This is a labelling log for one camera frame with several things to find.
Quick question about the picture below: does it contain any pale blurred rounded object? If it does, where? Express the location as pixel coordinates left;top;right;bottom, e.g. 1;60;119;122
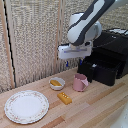
111;111;128;128

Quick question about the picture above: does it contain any white floral rim plate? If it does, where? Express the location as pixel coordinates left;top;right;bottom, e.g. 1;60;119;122
3;89;50;125

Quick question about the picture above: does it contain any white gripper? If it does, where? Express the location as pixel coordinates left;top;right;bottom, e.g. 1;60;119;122
58;40;94;68

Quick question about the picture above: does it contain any black air fryer drawer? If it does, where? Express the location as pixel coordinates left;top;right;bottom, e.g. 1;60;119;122
77;49;123;87

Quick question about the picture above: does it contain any small white bowl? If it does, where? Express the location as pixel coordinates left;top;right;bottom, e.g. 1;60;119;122
48;76;66;91

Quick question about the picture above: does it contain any pink pitcher cup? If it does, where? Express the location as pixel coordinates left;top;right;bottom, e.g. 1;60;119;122
72;73;90;93

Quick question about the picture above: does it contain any yellow corn-like block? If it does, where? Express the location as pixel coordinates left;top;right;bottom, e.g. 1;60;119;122
56;91;73;106

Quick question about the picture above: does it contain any yellow food piece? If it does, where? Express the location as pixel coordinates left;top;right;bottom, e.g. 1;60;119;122
50;79;64;88

